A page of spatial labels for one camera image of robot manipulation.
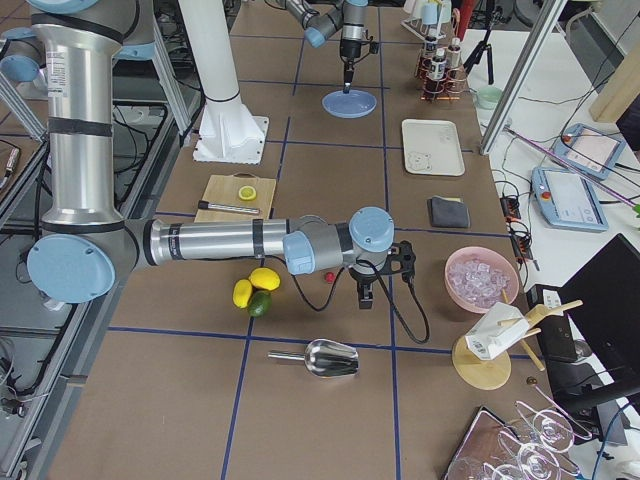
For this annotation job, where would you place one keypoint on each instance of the metal scoop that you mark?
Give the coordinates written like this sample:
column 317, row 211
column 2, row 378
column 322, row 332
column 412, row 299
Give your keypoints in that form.
column 324, row 358

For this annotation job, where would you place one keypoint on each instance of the wooden cup stand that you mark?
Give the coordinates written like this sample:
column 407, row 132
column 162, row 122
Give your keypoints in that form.
column 493, row 374

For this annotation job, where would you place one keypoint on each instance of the black tripod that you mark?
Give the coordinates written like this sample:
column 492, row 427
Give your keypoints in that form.
column 484, row 47

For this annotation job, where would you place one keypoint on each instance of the blue teach pendant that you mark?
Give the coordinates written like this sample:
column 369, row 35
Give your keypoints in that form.
column 589, row 149
column 567, row 201

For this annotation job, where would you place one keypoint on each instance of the aluminium frame post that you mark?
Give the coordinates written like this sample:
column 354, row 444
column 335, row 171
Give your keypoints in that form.
column 541, row 29

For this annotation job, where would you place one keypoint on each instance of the blue teach pendant far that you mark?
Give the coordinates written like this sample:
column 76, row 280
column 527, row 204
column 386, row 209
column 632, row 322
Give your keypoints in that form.
column 589, row 149

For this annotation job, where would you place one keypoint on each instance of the yellow lemon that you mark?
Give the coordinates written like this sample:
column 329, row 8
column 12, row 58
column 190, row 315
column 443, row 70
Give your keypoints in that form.
column 265, row 278
column 242, row 293

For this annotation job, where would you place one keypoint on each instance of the lemon half slice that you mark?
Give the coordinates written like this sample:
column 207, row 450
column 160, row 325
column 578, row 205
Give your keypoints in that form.
column 247, row 193

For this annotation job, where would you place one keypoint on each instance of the copper bottle rack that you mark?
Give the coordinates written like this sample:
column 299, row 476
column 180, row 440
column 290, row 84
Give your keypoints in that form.
column 440, row 70

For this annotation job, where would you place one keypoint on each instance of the white carton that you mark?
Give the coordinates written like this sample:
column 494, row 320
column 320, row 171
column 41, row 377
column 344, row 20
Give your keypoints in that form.
column 497, row 330

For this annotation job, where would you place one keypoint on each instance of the clear glass rack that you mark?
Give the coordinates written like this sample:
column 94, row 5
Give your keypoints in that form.
column 533, row 445

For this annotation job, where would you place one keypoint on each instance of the pink bowl of ice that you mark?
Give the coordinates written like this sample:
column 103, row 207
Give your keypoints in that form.
column 476, row 278

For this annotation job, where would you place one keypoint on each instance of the mint green bowl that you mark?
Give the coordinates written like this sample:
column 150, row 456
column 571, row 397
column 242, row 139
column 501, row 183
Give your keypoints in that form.
column 488, row 97

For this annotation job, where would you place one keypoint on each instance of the grey folded cloth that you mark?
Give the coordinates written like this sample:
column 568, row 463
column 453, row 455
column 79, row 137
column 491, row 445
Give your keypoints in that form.
column 448, row 213

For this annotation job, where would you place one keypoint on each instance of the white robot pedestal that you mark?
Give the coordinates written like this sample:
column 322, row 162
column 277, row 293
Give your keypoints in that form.
column 228, row 132

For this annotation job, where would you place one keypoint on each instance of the yellow lemon upper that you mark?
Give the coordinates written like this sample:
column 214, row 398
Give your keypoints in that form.
column 265, row 278

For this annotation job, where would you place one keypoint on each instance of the blue teach pendant near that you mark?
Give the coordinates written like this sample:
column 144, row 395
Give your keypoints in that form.
column 567, row 201

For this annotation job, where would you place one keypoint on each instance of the blue plate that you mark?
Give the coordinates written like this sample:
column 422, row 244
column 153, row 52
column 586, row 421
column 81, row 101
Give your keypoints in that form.
column 352, row 105

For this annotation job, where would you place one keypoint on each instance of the green lime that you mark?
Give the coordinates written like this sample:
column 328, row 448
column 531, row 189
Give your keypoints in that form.
column 259, row 303

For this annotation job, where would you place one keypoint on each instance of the yellow lemon left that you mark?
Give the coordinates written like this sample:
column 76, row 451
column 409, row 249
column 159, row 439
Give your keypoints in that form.
column 242, row 293

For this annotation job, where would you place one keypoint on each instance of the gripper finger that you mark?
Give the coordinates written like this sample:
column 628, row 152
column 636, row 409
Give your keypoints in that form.
column 348, row 74
column 365, row 302

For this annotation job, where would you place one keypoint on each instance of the black handled knife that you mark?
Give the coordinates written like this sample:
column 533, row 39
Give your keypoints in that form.
column 210, row 206

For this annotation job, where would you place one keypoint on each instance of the black monitor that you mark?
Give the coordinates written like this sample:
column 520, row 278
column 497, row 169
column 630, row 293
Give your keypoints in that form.
column 608, row 320

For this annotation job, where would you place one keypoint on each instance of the cream bear tray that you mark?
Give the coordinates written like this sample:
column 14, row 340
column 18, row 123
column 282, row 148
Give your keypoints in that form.
column 431, row 147

